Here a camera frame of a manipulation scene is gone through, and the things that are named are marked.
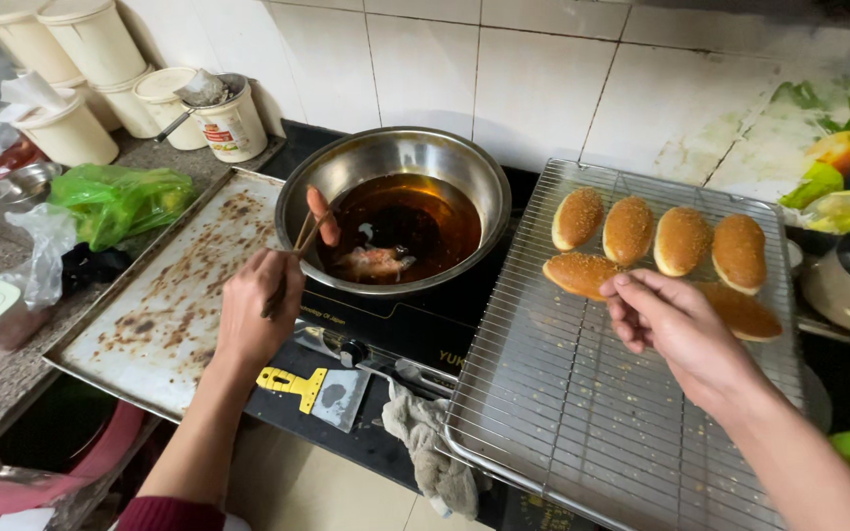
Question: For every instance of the steel frying bowl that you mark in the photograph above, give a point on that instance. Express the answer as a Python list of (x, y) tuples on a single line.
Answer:
[(395, 151)]

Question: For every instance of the fried food piece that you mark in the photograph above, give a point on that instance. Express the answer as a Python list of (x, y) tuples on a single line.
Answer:
[(373, 263)]

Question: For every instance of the stack of white lidded buckets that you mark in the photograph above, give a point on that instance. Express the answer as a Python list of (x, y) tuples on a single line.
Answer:
[(93, 37)]

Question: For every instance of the black induction cooker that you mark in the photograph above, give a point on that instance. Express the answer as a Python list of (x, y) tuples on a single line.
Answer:
[(395, 324)]

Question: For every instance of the white bucket with red label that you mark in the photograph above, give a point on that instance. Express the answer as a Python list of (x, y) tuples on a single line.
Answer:
[(237, 125)]

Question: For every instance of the beige cooking pot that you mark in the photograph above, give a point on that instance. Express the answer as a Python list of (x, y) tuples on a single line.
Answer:
[(849, 291)]

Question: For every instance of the person's left hand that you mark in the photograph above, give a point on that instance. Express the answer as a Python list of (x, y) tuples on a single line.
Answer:
[(251, 317)]

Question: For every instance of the maroon sleeve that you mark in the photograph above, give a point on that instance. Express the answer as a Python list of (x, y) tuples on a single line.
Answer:
[(170, 515)]

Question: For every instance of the person's right hand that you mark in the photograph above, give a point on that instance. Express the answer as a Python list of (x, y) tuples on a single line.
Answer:
[(690, 339)]

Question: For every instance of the small steel bowl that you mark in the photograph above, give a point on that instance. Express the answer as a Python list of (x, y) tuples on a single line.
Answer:
[(19, 188)]

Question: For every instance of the black stove top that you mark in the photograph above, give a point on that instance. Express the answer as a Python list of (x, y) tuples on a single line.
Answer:
[(366, 446)]

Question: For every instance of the group of breaded fried buns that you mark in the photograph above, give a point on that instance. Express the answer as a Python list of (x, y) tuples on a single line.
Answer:
[(679, 240)]

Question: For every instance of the person's right fingers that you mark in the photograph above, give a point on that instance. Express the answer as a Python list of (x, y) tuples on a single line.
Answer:
[(628, 310)]

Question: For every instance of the grey cloth rag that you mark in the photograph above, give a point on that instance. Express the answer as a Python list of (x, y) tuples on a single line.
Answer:
[(432, 457)]

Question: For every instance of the wooden chopstick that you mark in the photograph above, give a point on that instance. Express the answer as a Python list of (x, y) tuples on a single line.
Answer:
[(316, 233), (301, 234)]

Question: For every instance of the clear plastic bag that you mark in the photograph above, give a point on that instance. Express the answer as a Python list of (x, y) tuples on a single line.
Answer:
[(45, 258)]

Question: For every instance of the metal scoop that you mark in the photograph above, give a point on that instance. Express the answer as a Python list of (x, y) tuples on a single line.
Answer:
[(200, 92)]

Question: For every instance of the dark frying oil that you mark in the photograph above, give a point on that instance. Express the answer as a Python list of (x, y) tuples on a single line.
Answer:
[(425, 221)]

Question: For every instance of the pink plastic basin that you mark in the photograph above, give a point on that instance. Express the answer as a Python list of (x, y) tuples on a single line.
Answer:
[(100, 457)]

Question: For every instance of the red sausage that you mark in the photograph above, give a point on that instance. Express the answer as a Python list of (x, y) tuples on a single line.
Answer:
[(316, 203)]

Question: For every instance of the black bag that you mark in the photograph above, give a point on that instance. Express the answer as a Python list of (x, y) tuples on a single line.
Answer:
[(97, 269)]

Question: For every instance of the stove knob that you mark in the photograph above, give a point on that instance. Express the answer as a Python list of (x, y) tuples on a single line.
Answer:
[(353, 352)]

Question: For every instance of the green plastic bag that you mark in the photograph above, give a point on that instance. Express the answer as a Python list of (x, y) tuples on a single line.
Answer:
[(115, 203)]

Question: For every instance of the stained metal baking tray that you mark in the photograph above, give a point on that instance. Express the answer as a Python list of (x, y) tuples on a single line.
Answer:
[(174, 295)]

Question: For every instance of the crumpled white plastic bag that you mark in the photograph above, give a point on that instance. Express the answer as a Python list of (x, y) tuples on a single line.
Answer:
[(30, 96)]

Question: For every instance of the person's left fingers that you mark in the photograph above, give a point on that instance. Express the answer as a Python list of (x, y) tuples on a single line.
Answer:
[(277, 269)]

